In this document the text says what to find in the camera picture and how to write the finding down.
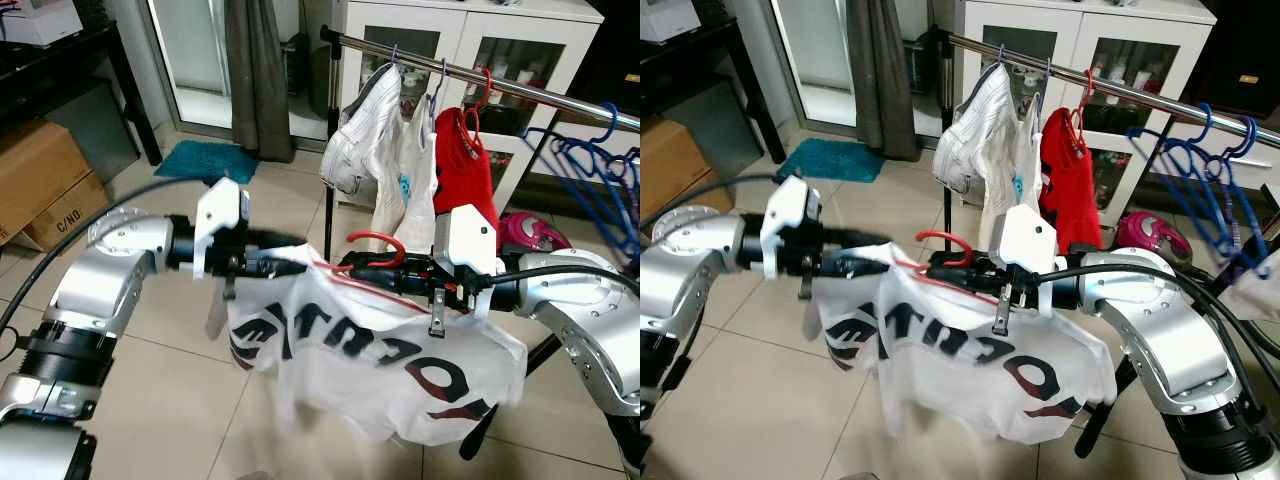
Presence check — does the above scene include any plain cardboard box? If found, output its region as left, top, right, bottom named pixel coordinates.
left=640, top=115, right=716, bottom=226
left=0, top=118, right=96, bottom=246

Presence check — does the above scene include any black desk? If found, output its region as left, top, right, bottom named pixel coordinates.
left=640, top=15, right=786, bottom=166
left=0, top=20, right=161, bottom=166

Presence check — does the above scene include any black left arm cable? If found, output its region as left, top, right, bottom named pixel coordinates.
left=0, top=178, right=226, bottom=331
left=640, top=174, right=791, bottom=237

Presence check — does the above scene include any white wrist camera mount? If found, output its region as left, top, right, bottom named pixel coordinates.
left=432, top=205, right=498, bottom=276
left=998, top=205, right=1059, bottom=279
left=760, top=175, right=823, bottom=279
left=193, top=178, right=251, bottom=279

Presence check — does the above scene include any red clothes hanger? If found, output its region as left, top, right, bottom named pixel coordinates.
left=310, top=230, right=471, bottom=313
left=895, top=230, right=1041, bottom=311
left=1068, top=68, right=1100, bottom=143
left=462, top=68, right=497, bottom=146

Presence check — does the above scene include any cardboard box with black print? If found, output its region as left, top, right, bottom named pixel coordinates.
left=20, top=170, right=111, bottom=253

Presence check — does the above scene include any grey panel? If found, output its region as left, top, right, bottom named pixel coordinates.
left=660, top=80, right=766, bottom=181
left=45, top=85, right=141, bottom=181

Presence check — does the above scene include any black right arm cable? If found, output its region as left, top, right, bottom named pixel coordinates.
left=470, top=262, right=640, bottom=297
left=1035, top=260, right=1280, bottom=331

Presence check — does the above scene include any pink vacuum cleaner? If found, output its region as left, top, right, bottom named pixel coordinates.
left=500, top=212, right=573, bottom=253
left=1115, top=210, right=1193, bottom=256

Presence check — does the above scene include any white crumpled cloth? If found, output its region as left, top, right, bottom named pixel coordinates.
left=1225, top=255, right=1280, bottom=323

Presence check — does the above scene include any white T-shirt with black print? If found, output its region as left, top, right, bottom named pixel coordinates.
left=818, top=243, right=1119, bottom=446
left=207, top=243, right=528, bottom=448

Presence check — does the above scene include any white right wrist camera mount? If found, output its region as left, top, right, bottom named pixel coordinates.
left=998, top=205, right=1059, bottom=279
left=432, top=205, right=498, bottom=276

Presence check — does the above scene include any white shirt with teal print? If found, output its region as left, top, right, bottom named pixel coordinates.
left=372, top=95, right=441, bottom=256
left=985, top=95, right=1046, bottom=251

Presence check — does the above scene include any grey curtain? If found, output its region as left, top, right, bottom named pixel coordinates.
left=858, top=0, right=921, bottom=164
left=222, top=0, right=298, bottom=164

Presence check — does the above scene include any teal floor mat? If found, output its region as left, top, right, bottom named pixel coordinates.
left=153, top=140, right=263, bottom=186
left=778, top=138, right=886, bottom=186

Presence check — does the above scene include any red sleeveless shirt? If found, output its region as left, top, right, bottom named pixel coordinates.
left=1038, top=105, right=1106, bottom=251
left=432, top=105, right=501, bottom=236

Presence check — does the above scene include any black television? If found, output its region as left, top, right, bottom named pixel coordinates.
left=1185, top=0, right=1280, bottom=119
left=597, top=0, right=640, bottom=113

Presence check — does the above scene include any white glass door cabinet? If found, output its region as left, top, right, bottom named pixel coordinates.
left=335, top=0, right=601, bottom=211
left=950, top=0, right=1216, bottom=201

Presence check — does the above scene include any steel clothes rack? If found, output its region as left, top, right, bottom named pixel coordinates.
left=933, top=25, right=1280, bottom=461
left=320, top=25, right=640, bottom=461

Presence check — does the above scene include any white jacket with striped hem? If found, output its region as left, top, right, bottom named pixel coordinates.
left=320, top=62, right=403, bottom=198
left=932, top=62, right=1016, bottom=198

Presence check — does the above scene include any white framed glass door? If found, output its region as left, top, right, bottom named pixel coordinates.
left=145, top=0, right=241, bottom=136
left=770, top=0, right=871, bottom=131

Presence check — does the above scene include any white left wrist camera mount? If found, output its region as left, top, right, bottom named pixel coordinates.
left=193, top=178, right=251, bottom=279
left=760, top=175, right=823, bottom=279

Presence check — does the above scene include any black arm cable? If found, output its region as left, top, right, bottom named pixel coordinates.
left=470, top=262, right=640, bottom=297
left=640, top=174, right=791, bottom=237
left=0, top=178, right=226, bottom=331
left=1035, top=260, right=1280, bottom=331

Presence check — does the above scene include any white appliance box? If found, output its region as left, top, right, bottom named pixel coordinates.
left=640, top=0, right=701, bottom=43
left=0, top=0, right=83, bottom=46

